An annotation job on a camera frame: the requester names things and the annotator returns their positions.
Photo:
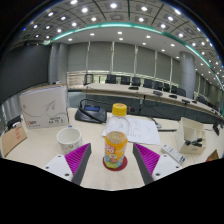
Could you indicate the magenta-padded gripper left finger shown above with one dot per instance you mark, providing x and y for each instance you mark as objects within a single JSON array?
[{"x": 60, "y": 166}]

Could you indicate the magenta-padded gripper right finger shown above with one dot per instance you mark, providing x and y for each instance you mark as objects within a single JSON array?
[{"x": 165, "y": 165}]

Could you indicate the yellow-capped orange-label drink bottle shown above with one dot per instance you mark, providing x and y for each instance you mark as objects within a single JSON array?
[{"x": 115, "y": 150}]

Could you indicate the small long white box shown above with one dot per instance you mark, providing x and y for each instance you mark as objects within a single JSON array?
[{"x": 173, "y": 153}]

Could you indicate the white dotted cup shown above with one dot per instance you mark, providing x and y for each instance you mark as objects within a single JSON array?
[{"x": 68, "y": 140}]

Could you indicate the white printed paper sheet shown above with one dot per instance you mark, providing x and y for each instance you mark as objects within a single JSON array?
[{"x": 143, "y": 131}]

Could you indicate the flat round red coaster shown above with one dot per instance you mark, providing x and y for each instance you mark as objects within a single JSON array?
[{"x": 124, "y": 165}]

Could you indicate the white open cardboard box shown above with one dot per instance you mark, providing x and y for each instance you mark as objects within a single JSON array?
[{"x": 190, "y": 131}]

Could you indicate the red-edged open cardboard box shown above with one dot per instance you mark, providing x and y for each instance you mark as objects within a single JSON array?
[{"x": 212, "y": 156}]

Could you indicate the brown paper envelope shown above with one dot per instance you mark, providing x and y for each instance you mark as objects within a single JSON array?
[{"x": 11, "y": 138}]

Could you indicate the white copy paper package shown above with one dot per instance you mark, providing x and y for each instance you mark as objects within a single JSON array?
[{"x": 43, "y": 106}]

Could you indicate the long curved conference desk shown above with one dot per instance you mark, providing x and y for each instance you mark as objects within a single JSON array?
[{"x": 133, "y": 93}]

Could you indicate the black office chairs group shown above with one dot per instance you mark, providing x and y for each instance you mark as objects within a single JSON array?
[{"x": 136, "y": 81}]

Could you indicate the ceiling lights group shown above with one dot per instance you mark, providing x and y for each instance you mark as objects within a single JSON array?
[{"x": 113, "y": 6}]

